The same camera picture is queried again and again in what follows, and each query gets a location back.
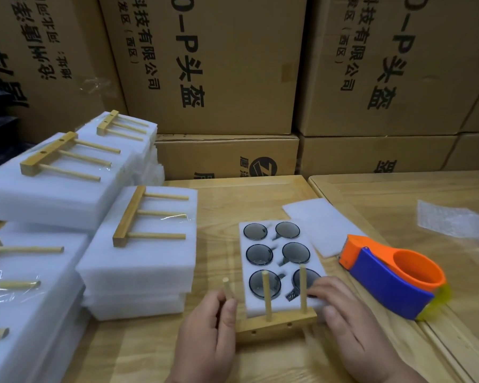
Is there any person's left hand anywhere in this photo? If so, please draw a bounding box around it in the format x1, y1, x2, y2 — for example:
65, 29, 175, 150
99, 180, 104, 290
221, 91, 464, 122
169, 289, 239, 383

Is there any person's right hand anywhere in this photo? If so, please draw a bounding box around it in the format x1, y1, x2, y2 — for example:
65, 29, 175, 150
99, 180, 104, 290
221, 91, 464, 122
307, 275, 412, 378

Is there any stack of brown cardboard boxes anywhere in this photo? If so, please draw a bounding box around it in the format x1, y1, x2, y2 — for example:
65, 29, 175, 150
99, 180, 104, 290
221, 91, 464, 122
0, 0, 479, 180

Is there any pile of white foam sheets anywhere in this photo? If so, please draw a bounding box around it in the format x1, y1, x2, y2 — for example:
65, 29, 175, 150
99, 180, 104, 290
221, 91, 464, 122
282, 197, 368, 259

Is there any clear plastic wrap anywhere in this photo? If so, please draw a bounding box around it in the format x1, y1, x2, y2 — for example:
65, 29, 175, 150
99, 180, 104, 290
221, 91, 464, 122
417, 199, 479, 251

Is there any black plastic bag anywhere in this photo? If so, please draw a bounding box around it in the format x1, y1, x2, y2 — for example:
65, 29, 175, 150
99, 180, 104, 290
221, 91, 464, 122
0, 84, 23, 174

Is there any set of grey glass cups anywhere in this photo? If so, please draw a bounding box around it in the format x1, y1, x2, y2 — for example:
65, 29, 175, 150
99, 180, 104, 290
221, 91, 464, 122
243, 221, 322, 301

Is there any orange and blue tape dispenser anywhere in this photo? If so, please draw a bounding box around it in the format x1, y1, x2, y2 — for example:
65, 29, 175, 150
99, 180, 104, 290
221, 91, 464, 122
338, 234, 453, 321

